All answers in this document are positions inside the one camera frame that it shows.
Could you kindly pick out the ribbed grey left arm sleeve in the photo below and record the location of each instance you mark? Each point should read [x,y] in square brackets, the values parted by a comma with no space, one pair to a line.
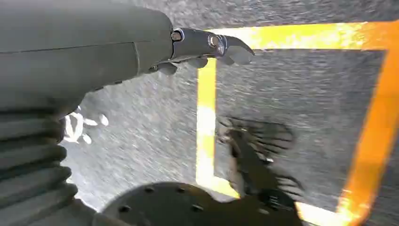
[31,162]

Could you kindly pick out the yellow tape square outline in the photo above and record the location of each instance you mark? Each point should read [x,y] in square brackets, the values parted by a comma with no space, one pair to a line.
[206,124]

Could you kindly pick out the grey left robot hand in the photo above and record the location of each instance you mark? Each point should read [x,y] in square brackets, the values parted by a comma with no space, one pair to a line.
[68,46]

